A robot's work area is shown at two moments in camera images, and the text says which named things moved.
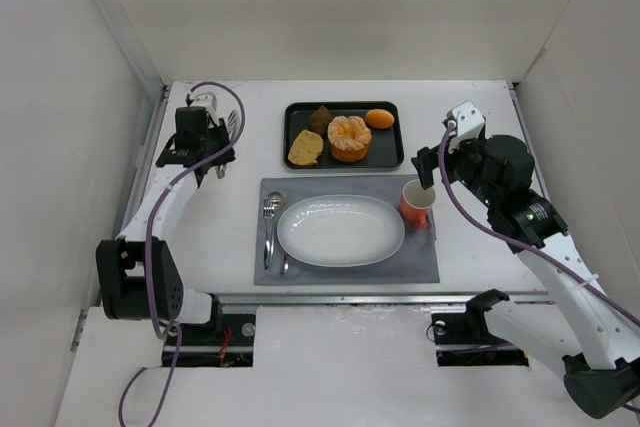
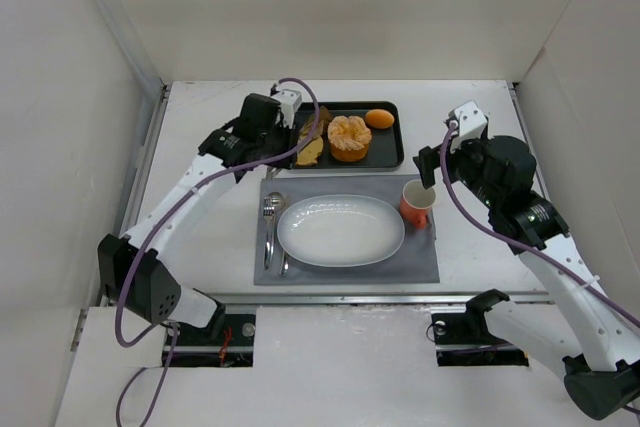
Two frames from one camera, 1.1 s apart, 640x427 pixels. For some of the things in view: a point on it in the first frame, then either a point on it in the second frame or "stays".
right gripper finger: x=425 y=163 stays
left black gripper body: x=167 y=155 to x=279 y=150
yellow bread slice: x=306 y=148 stays
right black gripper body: x=427 y=167 stays
